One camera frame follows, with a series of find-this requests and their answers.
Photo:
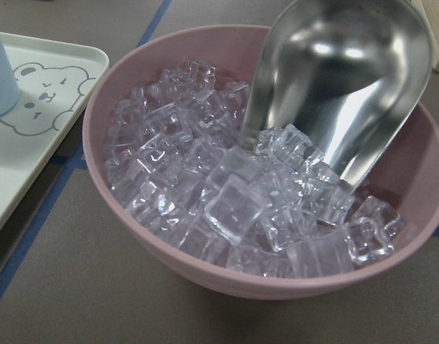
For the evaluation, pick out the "steel ice scoop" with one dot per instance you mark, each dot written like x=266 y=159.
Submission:
x=346 y=73

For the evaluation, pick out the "pile of clear ice cubes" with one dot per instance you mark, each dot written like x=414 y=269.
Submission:
x=276 y=210

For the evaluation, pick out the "light blue cup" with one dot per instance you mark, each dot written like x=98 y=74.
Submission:
x=9 y=90

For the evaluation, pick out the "white bear tray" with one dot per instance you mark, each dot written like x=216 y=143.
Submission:
x=55 y=80

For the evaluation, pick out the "pink bowl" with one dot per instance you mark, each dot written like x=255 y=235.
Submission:
x=406 y=176

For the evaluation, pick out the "bamboo cutting board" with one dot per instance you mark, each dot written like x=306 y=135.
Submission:
x=430 y=10

